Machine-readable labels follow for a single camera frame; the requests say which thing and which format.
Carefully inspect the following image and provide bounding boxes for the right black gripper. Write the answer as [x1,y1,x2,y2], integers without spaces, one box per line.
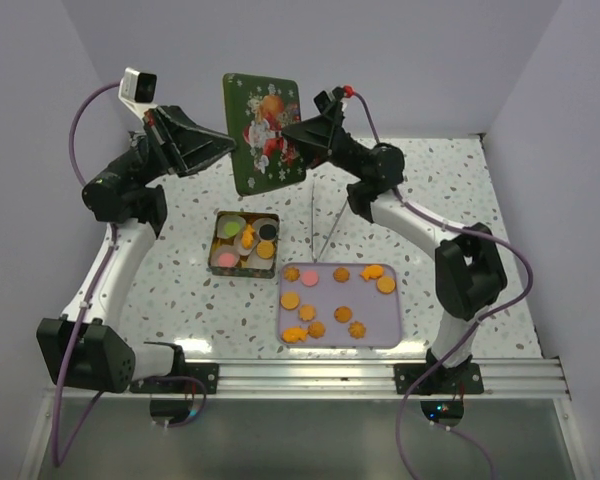
[265,100,368,181]

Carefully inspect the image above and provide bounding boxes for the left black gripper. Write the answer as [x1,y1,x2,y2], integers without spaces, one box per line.
[110,105,238,188]

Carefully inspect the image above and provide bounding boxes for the gold tin lid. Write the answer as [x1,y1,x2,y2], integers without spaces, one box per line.
[222,73,306,196]

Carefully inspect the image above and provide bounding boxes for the green round cookie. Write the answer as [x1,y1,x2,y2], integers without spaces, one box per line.
[223,221,241,238]

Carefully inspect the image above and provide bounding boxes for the small orange fish cookie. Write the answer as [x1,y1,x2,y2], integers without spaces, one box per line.
[240,224,255,250]

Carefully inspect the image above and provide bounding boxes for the black round cookie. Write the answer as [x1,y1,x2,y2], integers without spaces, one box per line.
[258,224,277,241]

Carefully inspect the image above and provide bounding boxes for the gold cookie tin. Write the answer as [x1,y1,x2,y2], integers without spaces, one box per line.
[208,211,280,279]

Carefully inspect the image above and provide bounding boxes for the metal tongs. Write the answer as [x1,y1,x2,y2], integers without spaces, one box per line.
[310,178,348,263]

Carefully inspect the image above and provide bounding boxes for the round dotted cookie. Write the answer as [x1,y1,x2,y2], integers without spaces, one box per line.
[256,240,275,259]
[376,275,396,295]
[280,292,300,310]

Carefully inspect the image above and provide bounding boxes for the pink round cookie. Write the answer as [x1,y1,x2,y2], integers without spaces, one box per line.
[301,270,320,287]
[216,252,238,268]

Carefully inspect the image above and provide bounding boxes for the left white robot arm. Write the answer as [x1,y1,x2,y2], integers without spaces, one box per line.
[36,106,236,393]

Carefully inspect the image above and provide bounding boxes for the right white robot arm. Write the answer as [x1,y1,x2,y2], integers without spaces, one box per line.
[281,100,508,393]

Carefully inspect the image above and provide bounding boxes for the white paper cup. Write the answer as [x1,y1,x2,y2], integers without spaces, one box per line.
[252,217,279,244]
[233,229,260,256]
[216,214,246,239]
[210,245,241,269]
[246,249,274,270]

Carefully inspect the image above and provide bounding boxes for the swirl cookie top left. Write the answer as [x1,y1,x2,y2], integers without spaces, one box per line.
[283,266,301,282]

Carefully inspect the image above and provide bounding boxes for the swirl cookie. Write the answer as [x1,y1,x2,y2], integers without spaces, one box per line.
[333,267,350,283]
[283,266,301,282]
[307,321,326,339]
[348,321,367,339]

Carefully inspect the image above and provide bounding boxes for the swirl cookie top centre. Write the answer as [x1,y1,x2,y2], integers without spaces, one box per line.
[333,267,350,283]

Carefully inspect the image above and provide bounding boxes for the orange fish cookie top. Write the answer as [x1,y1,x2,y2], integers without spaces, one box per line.
[360,264,384,281]

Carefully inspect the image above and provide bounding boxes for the lilac plastic tray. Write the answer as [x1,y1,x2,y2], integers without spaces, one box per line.
[276,263,403,349]

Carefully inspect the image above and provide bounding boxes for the flower cookie left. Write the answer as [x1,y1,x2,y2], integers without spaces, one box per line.
[298,304,317,322]

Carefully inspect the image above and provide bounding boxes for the round chip cookie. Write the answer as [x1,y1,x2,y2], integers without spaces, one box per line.
[334,306,353,323]

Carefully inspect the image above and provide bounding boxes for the swirl cookie bottom left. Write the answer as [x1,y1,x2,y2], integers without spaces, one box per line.
[307,321,326,339]

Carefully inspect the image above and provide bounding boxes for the swirl cookie bottom right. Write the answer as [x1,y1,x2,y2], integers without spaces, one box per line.
[348,321,367,339]

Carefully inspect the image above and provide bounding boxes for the orange fish cookie bottom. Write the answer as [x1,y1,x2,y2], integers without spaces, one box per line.
[282,327,308,344]

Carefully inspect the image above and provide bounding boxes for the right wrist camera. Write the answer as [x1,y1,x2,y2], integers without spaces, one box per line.
[313,85,355,113]

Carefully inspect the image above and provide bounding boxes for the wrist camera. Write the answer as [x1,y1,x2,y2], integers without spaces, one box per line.
[313,85,355,113]
[117,67,157,120]

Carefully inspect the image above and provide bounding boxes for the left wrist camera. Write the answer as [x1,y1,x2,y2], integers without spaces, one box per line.
[117,67,157,120]

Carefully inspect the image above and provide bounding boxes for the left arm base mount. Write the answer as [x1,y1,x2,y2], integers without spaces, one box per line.
[172,345,220,395]

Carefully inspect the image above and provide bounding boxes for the aluminium rail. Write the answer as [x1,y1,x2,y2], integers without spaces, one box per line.
[199,359,570,400]

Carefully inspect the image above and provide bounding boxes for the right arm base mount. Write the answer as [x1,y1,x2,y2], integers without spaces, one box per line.
[393,350,485,396]

